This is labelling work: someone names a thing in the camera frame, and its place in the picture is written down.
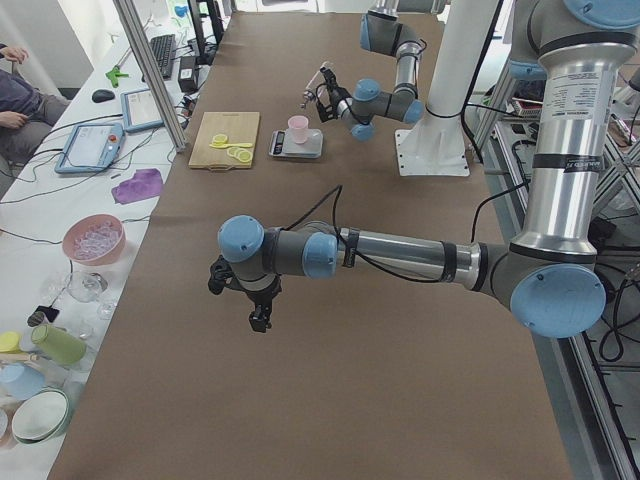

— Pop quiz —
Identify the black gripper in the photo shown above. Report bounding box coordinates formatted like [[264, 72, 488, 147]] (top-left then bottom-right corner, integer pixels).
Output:
[[244, 282, 282, 333], [314, 69, 350, 123]]

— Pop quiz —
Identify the clear glass sauce bottle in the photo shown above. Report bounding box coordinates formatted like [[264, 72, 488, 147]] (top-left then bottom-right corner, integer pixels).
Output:
[[300, 61, 333, 109]]

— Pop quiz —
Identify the pink plastic cup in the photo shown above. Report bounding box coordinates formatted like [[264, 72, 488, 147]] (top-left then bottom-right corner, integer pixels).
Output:
[[288, 115, 309, 145]]

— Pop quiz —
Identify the silver kitchen scale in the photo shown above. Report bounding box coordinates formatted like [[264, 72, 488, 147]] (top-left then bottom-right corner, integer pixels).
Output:
[[268, 129, 324, 159]]

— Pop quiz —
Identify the green cup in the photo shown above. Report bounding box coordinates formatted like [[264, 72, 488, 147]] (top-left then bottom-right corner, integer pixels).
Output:
[[31, 324, 86, 366]]

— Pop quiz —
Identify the light blue cup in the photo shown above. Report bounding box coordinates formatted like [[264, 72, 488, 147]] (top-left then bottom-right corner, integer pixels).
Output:
[[1, 363, 46, 400]]

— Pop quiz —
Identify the yellow cup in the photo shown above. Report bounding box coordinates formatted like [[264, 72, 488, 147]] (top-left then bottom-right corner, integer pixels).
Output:
[[0, 331, 23, 354]]

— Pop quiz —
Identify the wooden cutting board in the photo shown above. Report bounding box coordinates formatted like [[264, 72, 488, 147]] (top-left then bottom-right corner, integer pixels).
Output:
[[188, 112, 260, 171]]

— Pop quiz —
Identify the lemon slice stack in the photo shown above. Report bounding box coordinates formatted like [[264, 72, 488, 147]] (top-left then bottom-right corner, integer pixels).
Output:
[[226, 147, 253, 165]]

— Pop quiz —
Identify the yellow plastic knife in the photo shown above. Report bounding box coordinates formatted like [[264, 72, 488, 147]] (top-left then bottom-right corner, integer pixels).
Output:
[[209, 142, 254, 149]]

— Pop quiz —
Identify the black power adapter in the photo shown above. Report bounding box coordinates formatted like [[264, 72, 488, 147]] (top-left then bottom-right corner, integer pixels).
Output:
[[178, 55, 199, 93]]

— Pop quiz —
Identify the purple cloth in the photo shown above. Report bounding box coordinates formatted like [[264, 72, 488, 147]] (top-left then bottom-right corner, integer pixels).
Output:
[[111, 168, 164, 205]]

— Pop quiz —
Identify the wine glass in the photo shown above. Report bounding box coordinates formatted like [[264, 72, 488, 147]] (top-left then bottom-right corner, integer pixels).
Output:
[[65, 271, 108, 303]]

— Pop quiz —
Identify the black keyboard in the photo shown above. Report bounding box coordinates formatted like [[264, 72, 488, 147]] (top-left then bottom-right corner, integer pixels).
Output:
[[149, 34, 176, 79]]

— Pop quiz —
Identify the pink bowl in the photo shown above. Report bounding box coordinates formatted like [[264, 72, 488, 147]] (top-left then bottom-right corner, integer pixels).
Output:
[[62, 214, 126, 266]]

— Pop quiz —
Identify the far teach pendant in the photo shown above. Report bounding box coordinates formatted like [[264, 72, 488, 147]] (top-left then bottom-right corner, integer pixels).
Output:
[[120, 89, 164, 134]]

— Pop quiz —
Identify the teach pendant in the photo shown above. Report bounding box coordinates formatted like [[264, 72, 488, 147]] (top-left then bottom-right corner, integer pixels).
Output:
[[120, 89, 164, 134], [54, 123, 125, 174]]

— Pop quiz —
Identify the green plastic tool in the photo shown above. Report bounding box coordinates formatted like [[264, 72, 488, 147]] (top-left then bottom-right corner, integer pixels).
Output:
[[105, 65, 129, 88]]

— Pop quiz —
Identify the black computer mouse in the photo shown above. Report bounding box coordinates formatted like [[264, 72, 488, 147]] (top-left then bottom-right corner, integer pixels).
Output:
[[91, 89, 115, 104]]

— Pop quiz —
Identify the near teach pendant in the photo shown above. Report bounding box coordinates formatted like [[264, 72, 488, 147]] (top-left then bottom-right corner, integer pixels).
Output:
[[54, 123, 125, 174]]

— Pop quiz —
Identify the white green bowl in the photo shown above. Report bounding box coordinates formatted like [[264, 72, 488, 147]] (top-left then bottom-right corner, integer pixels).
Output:
[[11, 388, 72, 444]]

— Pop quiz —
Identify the seated person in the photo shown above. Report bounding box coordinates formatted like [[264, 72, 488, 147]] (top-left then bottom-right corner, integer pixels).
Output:
[[0, 70, 71, 164]]

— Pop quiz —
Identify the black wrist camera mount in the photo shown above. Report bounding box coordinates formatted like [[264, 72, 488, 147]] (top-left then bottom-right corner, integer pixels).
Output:
[[208, 255, 241, 295]]

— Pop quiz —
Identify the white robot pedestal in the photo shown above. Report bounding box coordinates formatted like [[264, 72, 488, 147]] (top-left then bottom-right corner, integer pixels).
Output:
[[395, 0, 502, 177]]

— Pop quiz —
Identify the aluminium frame post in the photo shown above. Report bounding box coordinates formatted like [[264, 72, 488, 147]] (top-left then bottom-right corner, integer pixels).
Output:
[[113, 0, 187, 153]]

